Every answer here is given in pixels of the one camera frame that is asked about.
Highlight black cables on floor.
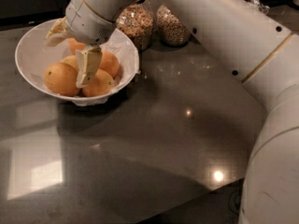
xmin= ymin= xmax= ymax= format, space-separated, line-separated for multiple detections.
xmin=228 ymin=187 xmax=245 ymax=217

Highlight front left orange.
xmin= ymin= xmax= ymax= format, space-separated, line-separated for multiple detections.
xmin=43 ymin=63 xmax=79 ymax=97

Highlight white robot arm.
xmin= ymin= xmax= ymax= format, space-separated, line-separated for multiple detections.
xmin=45 ymin=0 xmax=299 ymax=224

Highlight glass jar with mixed cereal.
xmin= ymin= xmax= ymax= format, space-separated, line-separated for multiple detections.
xmin=117 ymin=0 xmax=154 ymax=52

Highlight white bowl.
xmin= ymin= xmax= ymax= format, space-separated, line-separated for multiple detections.
xmin=14 ymin=18 xmax=140 ymax=104

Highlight dark cabinet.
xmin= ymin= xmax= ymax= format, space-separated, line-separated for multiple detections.
xmin=0 ymin=0 xmax=69 ymax=27

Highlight white paper bowl liner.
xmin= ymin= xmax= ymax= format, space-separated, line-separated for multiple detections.
xmin=59 ymin=29 xmax=139 ymax=106

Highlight front right orange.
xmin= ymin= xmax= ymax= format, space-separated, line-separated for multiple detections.
xmin=81 ymin=69 xmax=115 ymax=97

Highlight middle pale orange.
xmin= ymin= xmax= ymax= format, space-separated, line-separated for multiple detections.
xmin=60 ymin=55 xmax=78 ymax=71

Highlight glass jar with grains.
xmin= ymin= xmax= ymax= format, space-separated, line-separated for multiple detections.
xmin=156 ymin=5 xmax=191 ymax=47

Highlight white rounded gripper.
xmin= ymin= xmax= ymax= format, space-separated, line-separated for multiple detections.
xmin=45 ymin=0 xmax=115 ymax=88

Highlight top back orange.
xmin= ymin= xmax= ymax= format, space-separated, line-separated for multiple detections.
xmin=68 ymin=38 xmax=85 ymax=55

